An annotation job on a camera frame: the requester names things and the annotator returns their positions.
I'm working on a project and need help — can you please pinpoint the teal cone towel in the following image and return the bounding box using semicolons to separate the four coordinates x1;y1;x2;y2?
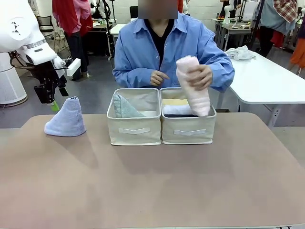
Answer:
112;94;146;118

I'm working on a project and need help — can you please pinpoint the lavender cone folded towel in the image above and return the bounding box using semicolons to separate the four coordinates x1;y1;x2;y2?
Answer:
44;96;87;137

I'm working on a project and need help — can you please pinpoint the white air purifier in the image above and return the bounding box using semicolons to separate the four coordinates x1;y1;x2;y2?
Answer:
0;51;28;104

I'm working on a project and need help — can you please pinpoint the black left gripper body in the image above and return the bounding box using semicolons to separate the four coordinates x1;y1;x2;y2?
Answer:
33;77;67;104

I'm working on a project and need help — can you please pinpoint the black stand pole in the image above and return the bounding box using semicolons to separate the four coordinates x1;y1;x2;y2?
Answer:
104;0;117;61

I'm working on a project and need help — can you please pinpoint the dark grey towel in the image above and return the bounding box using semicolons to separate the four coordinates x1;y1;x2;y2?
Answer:
164;114;199;118

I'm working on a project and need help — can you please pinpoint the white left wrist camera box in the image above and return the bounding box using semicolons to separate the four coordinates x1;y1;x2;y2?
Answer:
66;58;81;77

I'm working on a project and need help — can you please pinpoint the person's right forearm blue sleeve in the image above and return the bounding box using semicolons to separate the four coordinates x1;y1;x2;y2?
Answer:
112;67;155;88

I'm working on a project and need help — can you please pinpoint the crumpled white cloth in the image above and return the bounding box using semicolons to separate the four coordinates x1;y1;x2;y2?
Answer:
225;45;256;61

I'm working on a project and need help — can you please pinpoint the white folding stool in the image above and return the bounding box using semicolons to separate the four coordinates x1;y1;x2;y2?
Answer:
53;30;71;55

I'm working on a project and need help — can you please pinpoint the white towel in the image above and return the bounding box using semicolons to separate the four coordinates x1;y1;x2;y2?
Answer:
163;104;193;115

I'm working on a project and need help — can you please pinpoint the orange garment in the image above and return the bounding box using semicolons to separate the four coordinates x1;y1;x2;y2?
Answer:
289;37;305;71

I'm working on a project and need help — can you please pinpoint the bystander with plaid cloth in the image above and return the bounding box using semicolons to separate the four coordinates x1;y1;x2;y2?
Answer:
258;0;299;57

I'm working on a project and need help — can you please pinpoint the grey background workbench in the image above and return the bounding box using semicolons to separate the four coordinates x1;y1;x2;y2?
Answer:
215;17;260;51

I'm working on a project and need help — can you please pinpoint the person's left forearm blue sleeve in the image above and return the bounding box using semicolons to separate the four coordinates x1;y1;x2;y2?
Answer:
208;56;235;93

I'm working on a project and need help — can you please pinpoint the white side table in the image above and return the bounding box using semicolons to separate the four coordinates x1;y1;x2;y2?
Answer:
224;48;305;127

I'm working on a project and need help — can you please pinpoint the bystander in red top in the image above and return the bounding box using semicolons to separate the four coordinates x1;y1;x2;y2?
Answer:
52;0;94;73

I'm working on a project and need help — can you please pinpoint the pink towel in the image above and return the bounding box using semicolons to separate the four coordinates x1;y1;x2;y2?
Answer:
176;54;212;117

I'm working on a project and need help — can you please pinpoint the cream fabric storage bin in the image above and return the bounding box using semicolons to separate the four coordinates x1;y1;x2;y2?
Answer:
106;87;163;146
159;86;217;145

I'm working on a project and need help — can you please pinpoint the person in blue shirt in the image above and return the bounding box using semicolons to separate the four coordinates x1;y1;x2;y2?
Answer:
112;0;235;94

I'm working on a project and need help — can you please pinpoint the person's left hand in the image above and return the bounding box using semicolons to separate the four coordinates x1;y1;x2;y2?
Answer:
185;64;213;92

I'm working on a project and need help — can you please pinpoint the black mesh office chair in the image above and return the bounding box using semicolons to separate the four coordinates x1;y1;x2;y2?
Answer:
37;15;55;39

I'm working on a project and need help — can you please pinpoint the person's right hand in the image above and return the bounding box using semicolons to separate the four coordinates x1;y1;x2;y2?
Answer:
150;70;171;87

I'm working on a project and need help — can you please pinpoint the yellow towel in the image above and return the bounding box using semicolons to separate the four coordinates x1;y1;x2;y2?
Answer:
162;98;189;106

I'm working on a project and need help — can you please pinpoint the black chair back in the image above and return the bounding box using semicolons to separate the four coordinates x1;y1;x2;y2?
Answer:
129;5;139;20

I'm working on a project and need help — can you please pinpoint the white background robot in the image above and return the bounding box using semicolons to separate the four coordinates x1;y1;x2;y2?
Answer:
223;0;240;25

